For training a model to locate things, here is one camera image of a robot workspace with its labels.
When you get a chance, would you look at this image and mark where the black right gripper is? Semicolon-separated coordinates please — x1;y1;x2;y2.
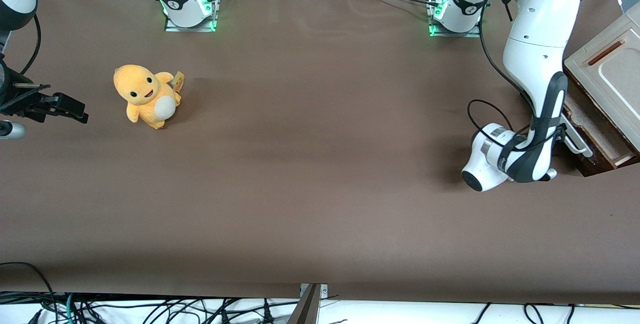
0;59;90;125

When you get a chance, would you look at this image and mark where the white drawer handle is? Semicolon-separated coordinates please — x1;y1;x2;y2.
559;114;594;159

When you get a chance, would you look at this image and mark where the brown wooden drawer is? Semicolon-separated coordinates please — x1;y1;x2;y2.
560;83;640;177

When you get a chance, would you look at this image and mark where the orange plush toy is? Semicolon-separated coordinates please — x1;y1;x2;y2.
113;64;186;130

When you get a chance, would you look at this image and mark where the beige topped wooden cabinet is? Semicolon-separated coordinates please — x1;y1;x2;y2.
564;1;640;157

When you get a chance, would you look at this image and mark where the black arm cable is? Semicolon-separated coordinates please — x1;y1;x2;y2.
19;13;42;76
467;6;536;137

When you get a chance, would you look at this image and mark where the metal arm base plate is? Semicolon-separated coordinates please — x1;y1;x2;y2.
426;0;485;38
164;0;221;33

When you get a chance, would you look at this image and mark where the black looped floor cable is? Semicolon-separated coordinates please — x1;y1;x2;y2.
0;262;60;324

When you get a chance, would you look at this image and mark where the metal table edge bracket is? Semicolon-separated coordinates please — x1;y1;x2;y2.
287;283;329;324

